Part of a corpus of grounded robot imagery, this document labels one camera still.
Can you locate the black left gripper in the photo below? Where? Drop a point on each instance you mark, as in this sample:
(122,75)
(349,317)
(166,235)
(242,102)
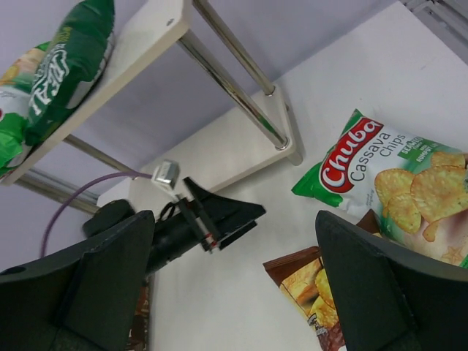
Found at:
(209,220)

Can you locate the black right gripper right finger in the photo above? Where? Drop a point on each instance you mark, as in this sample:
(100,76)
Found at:
(388,297)

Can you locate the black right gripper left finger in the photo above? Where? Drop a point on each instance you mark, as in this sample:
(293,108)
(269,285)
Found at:
(80,298)

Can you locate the brown Chuba cassava chips bag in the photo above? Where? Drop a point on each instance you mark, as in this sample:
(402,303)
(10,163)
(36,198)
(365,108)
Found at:
(302,279)

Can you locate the green Chuba seaweed chips bag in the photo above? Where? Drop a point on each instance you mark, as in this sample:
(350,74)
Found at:
(416,187)

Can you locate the dark green Real chips bag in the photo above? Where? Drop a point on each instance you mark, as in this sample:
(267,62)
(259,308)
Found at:
(74,62)

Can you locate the green Chuba cassava chips bag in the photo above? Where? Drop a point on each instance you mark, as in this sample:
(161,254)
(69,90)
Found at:
(16,85)

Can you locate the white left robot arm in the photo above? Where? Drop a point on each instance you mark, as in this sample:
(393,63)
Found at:
(113,215)

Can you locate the brown Kettle sea salt bag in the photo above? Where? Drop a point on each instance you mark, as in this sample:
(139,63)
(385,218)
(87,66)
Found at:
(138,333)

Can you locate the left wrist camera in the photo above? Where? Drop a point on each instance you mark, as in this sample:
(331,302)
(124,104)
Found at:
(166,175)

